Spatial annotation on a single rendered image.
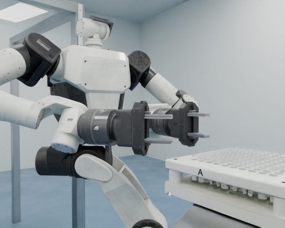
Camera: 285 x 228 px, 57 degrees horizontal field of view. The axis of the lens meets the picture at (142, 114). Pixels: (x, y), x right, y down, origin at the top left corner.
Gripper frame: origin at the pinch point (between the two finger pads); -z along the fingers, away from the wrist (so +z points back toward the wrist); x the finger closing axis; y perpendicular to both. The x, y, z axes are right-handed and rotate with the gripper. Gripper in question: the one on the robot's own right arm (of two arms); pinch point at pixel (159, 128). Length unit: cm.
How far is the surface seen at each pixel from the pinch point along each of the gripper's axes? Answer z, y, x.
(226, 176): -14.9, 12.6, 6.3
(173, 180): -4.6, 5.7, 9.8
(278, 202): -22.0, 16.7, 8.3
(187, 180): -6.9, 3.1, 10.4
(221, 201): -14.1, 12.1, 10.8
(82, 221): 72, -84, 67
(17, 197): 171, -133, 80
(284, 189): -22.5, 17.4, 6.2
